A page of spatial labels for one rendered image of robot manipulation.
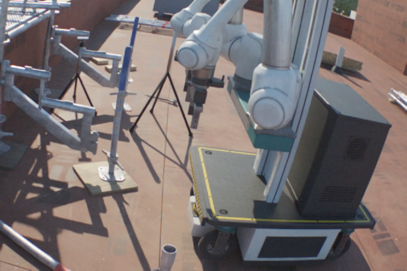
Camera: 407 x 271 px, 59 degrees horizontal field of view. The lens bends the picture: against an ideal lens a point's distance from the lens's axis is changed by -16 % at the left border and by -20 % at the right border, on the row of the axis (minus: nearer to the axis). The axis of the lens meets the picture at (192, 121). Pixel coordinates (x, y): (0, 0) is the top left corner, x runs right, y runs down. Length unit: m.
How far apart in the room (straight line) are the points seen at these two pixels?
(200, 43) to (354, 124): 0.76
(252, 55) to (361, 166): 0.75
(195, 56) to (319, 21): 0.58
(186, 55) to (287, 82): 0.34
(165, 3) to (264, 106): 6.83
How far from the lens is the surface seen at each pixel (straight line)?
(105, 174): 2.50
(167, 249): 1.68
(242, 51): 2.05
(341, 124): 1.79
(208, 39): 1.46
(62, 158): 2.65
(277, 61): 1.39
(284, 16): 1.38
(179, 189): 2.54
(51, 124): 2.44
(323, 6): 1.72
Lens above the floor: 1.32
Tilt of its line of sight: 22 degrees down
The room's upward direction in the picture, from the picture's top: 12 degrees clockwise
